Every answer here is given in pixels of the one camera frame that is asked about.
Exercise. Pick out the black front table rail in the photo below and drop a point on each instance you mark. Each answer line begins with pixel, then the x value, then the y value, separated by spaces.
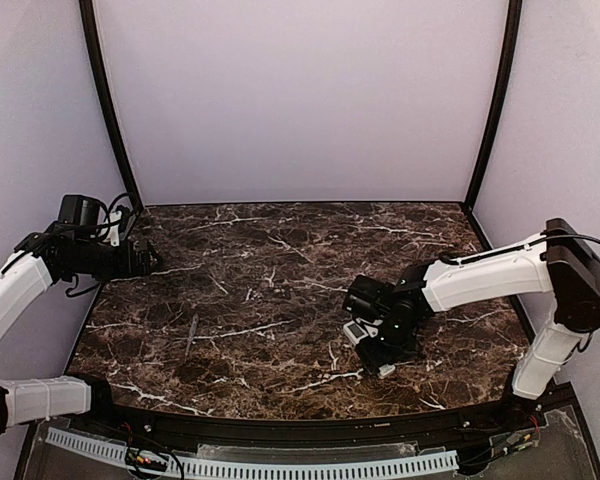
pixel 458 427

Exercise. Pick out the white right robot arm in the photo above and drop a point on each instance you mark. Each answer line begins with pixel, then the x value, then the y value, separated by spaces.
pixel 558 260

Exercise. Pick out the black left frame post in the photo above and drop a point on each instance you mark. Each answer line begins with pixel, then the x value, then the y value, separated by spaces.
pixel 105 98

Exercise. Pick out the black frame post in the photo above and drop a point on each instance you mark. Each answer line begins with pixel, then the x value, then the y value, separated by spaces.
pixel 505 64
pixel 105 98

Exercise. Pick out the metal tweezers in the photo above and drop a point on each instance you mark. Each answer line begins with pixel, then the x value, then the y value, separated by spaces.
pixel 191 335

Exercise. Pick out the white slotted cable duct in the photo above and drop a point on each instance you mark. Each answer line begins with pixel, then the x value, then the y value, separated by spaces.
pixel 390 461

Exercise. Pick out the white remote control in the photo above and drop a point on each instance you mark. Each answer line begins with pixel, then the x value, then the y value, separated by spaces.
pixel 354 332

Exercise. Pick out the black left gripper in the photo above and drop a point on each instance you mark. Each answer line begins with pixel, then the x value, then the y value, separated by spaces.
pixel 137 256

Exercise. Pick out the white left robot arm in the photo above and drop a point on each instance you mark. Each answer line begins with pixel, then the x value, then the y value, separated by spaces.
pixel 86 239

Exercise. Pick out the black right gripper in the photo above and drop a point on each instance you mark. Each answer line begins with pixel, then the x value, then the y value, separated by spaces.
pixel 375 351

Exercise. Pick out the black right frame post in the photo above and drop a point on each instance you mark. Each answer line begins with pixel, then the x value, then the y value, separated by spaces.
pixel 505 64

